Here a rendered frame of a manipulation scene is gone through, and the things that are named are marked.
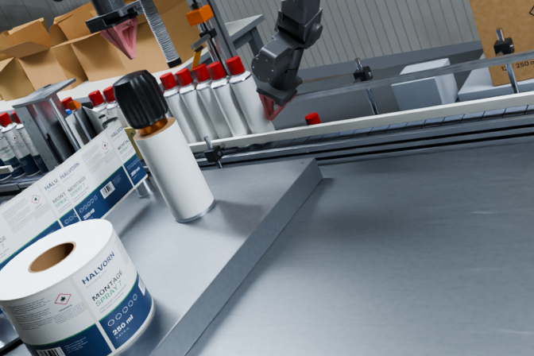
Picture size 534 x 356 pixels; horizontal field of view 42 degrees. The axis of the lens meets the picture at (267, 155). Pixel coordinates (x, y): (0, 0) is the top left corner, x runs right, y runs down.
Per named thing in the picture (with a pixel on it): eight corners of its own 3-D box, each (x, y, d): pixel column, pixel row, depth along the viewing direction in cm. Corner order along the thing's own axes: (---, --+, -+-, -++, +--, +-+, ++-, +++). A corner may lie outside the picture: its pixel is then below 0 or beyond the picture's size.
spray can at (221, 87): (234, 151, 158) (198, 71, 151) (243, 141, 163) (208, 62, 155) (253, 147, 156) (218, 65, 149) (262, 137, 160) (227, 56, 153)
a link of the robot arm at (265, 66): (325, 22, 135) (290, 1, 137) (295, 43, 127) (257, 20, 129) (307, 70, 143) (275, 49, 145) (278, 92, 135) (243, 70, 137)
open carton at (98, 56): (67, 94, 366) (32, 30, 352) (134, 52, 401) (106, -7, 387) (118, 84, 336) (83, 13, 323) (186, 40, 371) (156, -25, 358)
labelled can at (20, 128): (40, 176, 204) (4, 116, 197) (52, 168, 208) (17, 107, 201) (50, 175, 201) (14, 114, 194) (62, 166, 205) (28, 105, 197)
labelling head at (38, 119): (59, 194, 180) (9, 108, 171) (92, 168, 189) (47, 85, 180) (94, 191, 172) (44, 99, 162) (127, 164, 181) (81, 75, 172)
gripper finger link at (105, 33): (139, 59, 130) (118, 13, 127) (114, 67, 135) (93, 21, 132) (160, 47, 135) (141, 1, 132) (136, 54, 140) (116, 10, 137)
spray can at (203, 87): (219, 149, 163) (183, 72, 156) (234, 138, 166) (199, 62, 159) (234, 149, 160) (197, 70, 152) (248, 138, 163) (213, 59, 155)
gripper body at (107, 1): (122, 19, 128) (106, -19, 125) (87, 31, 134) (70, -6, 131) (145, 8, 132) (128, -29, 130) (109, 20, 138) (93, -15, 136)
